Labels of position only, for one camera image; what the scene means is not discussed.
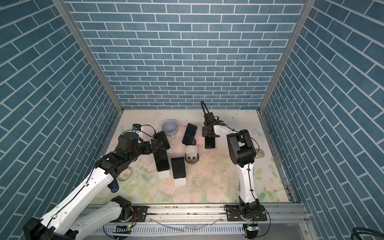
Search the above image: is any purple-cased black phone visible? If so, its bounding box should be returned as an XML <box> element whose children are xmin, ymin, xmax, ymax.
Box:
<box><xmin>205</xmin><ymin>137</ymin><xmax>216</xmax><ymax>149</ymax></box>

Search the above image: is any wooden base metal stand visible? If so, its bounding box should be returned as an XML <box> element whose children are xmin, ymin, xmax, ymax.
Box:
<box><xmin>185</xmin><ymin>145</ymin><xmax>199</xmax><ymax>165</ymax></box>

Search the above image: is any white stand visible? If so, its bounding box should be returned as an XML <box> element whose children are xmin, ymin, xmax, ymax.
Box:
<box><xmin>158</xmin><ymin>170</ymin><xmax>170</xmax><ymax>179</ymax></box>
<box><xmin>174</xmin><ymin>178</ymin><xmax>187</xmax><ymax>187</ymax></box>
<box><xmin>167</xmin><ymin>149</ymin><xmax>174</xmax><ymax>158</ymax></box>

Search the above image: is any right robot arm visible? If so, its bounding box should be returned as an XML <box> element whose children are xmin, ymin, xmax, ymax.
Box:
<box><xmin>202</xmin><ymin>112</ymin><xmax>262</xmax><ymax>220</ymax></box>

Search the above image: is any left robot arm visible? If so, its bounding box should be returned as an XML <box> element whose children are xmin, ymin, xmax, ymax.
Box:
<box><xmin>23</xmin><ymin>132</ymin><xmax>168</xmax><ymax>240</ymax></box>

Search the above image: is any teal-edged phone on round stand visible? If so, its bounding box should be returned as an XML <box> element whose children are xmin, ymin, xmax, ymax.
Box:
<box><xmin>182</xmin><ymin>123</ymin><xmax>198</xmax><ymax>146</ymax></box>

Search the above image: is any lavender mug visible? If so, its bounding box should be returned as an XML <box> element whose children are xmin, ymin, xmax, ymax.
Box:
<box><xmin>162</xmin><ymin>120</ymin><xmax>179</xmax><ymax>139</ymax></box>

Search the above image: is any tape roll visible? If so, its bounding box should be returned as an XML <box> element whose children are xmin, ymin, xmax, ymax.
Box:
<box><xmin>117</xmin><ymin>167</ymin><xmax>133</xmax><ymax>182</ymax></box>

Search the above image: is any map-patterned pouch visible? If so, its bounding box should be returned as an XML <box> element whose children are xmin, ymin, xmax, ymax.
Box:
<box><xmin>255</xmin><ymin>149</ymin><xmax>265</xmax><ymax>159</ymax></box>

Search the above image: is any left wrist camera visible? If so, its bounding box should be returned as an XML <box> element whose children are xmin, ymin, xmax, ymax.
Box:
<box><xmin>132</xmin><ymin>124</ymin><xmax>142</xmax><ymax>132</ymax></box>

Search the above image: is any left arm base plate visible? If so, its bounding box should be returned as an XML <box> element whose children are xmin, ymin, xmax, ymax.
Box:
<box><xmin>119</xmin><ymin>206</ymin><xmax>149</xmax><ymax>223</ymax></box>

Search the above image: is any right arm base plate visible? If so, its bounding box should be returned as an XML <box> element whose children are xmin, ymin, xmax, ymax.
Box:
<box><xmin>224</xmin><ymin>204</ymin><xmax>268</xmax><ymax>222</ymax></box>

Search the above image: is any aluminium rail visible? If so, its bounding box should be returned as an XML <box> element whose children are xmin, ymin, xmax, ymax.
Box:
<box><xmin>61</xmin><ymin>202</ymin><xmax>313</xmax><ymax>225</ymax></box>

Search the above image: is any black cable bottom right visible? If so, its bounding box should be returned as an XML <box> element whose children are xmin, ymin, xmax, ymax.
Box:
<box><xmin>350</xmin><ymin>226</ymin><xmax>384</xmax><ymax>240</ymax></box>

